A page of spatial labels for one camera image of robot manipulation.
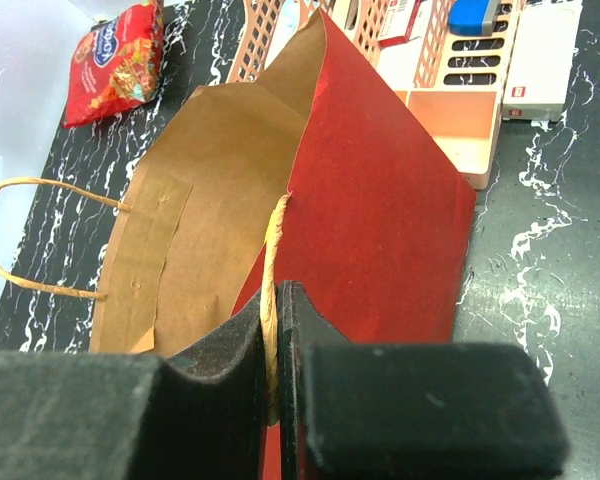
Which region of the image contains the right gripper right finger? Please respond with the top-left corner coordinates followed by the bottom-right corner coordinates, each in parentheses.
top-left (277, 281), bottom-right (568, 479)

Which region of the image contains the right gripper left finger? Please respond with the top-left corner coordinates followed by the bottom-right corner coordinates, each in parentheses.
top-left (0, 298), bottom-right (265, 479)

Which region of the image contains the red paper bag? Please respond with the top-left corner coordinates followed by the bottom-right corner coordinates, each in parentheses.
top-left (0, 7), bottom-right (479, 480)

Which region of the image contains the red cookie snack bag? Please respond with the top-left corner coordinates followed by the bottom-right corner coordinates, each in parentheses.
top-left (63, 1), bottom-right (164, 128)

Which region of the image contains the pink desk organizer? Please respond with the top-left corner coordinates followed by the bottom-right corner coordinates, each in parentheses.
top-left (228, 1), bottom-right (524, 190)

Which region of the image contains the white red card box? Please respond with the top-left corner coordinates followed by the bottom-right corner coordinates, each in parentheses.
top-left (378, 0), bottom-right (425, 49)

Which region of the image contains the blue eraser block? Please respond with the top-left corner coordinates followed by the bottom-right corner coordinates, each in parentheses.
top-left (448, 0), bottom-right (500, 37)

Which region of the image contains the white box beside organizer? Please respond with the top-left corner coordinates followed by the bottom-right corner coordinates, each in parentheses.
top-left (502, 1), bottom-right (583, 122)

